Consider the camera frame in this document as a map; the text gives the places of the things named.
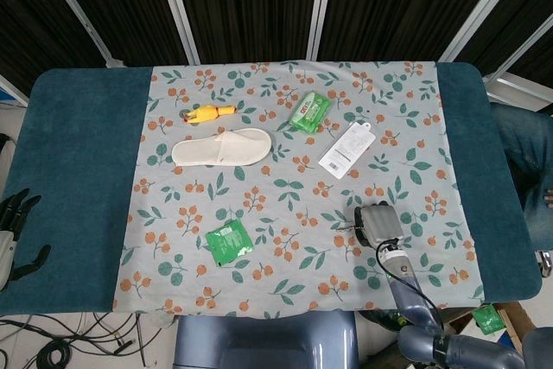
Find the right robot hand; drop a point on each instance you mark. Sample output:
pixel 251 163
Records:
pixel 379 223

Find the white flat retail package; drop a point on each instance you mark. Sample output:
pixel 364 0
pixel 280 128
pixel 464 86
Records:
pixel 345 148

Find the floral grey tablecloth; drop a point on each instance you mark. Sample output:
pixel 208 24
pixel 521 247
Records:
pixel 294 187

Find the green square sachet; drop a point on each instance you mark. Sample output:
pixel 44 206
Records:
pixel 228 241

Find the teal table cover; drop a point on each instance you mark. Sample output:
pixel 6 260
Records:
pixel 73 179

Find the white cloth slipper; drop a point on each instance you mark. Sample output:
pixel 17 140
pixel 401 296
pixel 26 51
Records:
pixel 222 147

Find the person in blue jeans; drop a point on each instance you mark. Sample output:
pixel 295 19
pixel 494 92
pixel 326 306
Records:
pixel 525 161

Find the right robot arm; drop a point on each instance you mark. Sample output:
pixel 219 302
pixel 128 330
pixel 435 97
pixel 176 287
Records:
pixel 436 313

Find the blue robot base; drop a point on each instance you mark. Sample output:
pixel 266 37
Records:
pixel 265 341

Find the thin silver metal utensil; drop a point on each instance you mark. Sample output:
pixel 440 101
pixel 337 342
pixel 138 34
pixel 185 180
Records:
pixel 345 227

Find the green wet wipes pack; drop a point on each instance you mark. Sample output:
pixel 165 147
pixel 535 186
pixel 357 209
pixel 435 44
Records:
pixel 310 112

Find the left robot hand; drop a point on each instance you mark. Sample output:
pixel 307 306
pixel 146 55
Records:
pixel 13 230

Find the yellow rubber chicken toy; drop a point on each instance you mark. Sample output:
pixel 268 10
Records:
pixel 207 113

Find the cardboard box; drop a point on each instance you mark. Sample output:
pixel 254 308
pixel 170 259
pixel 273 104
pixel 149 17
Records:
pixel 492 323

